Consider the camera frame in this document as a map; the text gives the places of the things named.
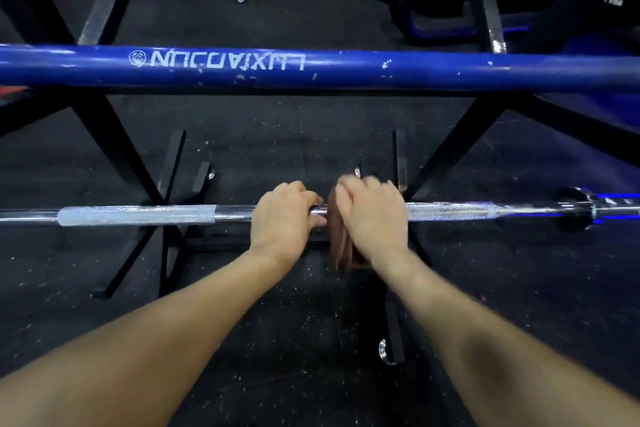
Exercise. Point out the person's left hand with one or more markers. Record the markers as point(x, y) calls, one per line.
point(277, 221)

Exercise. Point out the person's right hand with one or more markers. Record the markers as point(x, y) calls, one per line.
point(375, 224)

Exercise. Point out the person's right fingers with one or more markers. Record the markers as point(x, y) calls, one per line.
point(362, 189)

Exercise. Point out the person's left thumb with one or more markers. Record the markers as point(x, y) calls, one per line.
point(318, 221)

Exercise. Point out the brown cleaning cloth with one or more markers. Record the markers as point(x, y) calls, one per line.
point(340, 246)

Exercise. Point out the silver steel barbell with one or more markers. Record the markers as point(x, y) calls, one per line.
point(140, 215)

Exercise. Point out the person's right forearm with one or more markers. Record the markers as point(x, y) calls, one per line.
point(475, 341)

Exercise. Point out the person's left forearm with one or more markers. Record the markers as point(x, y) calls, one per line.
point(150, 341)

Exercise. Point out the blue rack crossbar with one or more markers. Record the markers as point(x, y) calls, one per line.
point(350, 69)

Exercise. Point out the chrome end cap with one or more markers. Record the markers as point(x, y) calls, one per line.
point(385, 352)

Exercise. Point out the chrome steel post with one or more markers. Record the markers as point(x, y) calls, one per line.
point(492, 16)

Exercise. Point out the black steel rack frame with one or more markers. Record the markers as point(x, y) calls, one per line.
point(107, 129)

